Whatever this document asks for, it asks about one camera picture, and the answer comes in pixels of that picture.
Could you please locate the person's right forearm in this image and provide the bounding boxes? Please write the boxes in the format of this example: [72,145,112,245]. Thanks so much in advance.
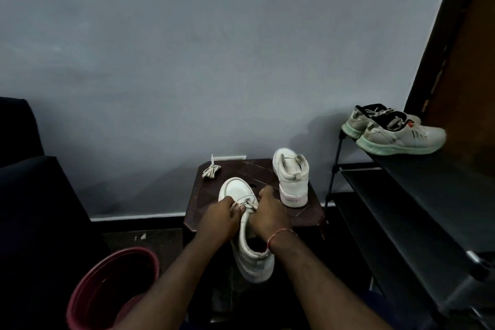
[269,230,392,330]

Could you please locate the white sneaker with lace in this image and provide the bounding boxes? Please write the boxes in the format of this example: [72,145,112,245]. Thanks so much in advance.
[218,177,275,284]

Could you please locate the loose bundled white shoelace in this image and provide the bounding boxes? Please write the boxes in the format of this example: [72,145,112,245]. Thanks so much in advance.
[202,154,222,180]

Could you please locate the maroon plastic bucket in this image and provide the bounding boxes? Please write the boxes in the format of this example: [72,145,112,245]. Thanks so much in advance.
[66,247,160,330]

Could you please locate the person's left forearm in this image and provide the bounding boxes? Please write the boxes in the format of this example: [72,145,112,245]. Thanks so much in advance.
[113,234,229,330]

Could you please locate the person's left hand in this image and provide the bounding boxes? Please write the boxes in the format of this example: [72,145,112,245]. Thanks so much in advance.
[195,197,247,248]

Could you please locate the dark brown small table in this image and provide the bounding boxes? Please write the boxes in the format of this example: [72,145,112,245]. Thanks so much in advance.
[183,158,326,330]

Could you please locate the grey green-soled running shoe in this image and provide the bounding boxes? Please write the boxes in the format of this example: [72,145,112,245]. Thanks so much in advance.
[342,104,421,138]
[356,110,447,156]

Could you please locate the white shoelace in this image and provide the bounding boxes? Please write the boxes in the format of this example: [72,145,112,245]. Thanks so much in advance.
[232,197,259,213]
[202,154,222,180]

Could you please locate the brown wooden door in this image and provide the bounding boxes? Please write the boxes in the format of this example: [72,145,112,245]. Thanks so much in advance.
[403,0,495,183]

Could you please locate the red thread wristband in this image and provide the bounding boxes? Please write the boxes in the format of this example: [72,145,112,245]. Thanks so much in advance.
[267,228,298,253]

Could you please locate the white unlaced sneaker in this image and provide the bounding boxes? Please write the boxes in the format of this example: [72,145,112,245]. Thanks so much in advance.
[272,147,309,208]

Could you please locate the person's right hand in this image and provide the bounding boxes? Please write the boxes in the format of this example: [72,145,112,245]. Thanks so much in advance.
[247,185,293,247]

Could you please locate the black metal shoe rack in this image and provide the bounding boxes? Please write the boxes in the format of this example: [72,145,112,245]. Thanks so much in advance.
[324,111,495,330]

